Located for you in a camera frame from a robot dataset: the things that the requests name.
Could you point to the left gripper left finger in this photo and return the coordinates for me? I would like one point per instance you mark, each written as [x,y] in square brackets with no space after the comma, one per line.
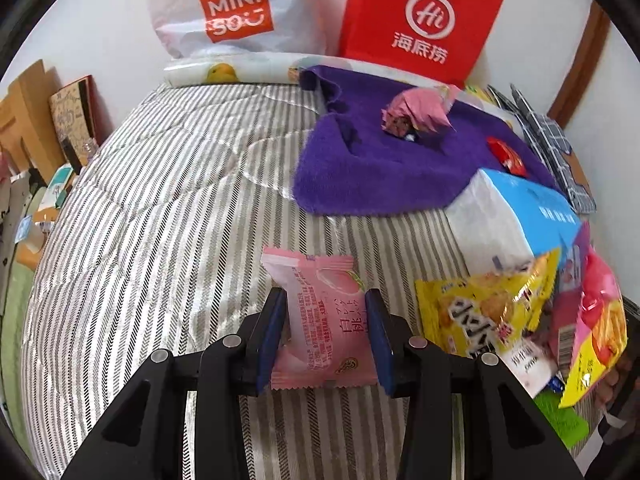
[140,435]

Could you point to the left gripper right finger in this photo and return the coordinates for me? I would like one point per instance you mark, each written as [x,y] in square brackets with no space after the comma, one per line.
[467,418]

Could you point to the green snack packet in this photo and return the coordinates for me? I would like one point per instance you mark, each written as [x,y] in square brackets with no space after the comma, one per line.
[567,424]

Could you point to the yellow chips snack bag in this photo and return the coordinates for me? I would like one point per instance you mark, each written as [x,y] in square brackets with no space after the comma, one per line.
[487,312]

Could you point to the pink yellow fries bag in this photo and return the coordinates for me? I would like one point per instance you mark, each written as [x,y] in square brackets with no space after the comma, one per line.
[589,328]

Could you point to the pink peach snack packet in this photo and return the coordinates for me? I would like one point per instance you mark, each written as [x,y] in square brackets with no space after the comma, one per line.
[327,344]

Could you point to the small red snack packet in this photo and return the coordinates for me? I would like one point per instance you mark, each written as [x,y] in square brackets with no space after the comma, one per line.
[508,158]

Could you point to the pink crinkled snack packet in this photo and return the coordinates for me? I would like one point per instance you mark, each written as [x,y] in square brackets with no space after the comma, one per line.
[419,113]

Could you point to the pale pink cake packet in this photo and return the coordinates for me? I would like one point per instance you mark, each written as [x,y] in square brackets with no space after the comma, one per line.
[530,364]

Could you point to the grey striped quilt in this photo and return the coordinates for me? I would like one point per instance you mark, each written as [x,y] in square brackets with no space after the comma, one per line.
[158,246]

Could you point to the blue tissue pack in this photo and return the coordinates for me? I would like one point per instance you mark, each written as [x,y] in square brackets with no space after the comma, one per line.
[500,221]

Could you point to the blue plaid folded cloth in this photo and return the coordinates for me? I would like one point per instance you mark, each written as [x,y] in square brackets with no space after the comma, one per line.
[548,140]

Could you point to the purple fleece towel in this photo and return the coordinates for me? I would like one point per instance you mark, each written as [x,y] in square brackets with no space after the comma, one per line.
[350,167]

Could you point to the brown patterned book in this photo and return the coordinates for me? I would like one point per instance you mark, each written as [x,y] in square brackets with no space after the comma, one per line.
[72,115]

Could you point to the wooden headboard furniture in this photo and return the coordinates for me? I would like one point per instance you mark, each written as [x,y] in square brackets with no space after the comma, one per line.
[28,138]

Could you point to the duck print rolled sheet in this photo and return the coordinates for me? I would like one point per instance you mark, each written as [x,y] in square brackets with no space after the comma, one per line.
[272,68]

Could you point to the red Haidilao paper bag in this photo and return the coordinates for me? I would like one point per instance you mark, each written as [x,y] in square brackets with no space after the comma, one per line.
[437,39]

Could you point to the white Miniso plastic bag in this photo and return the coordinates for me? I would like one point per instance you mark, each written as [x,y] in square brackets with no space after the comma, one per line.
[191,28]

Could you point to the wooden door frame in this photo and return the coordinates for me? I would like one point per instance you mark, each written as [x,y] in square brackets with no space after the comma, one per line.
[586,60]

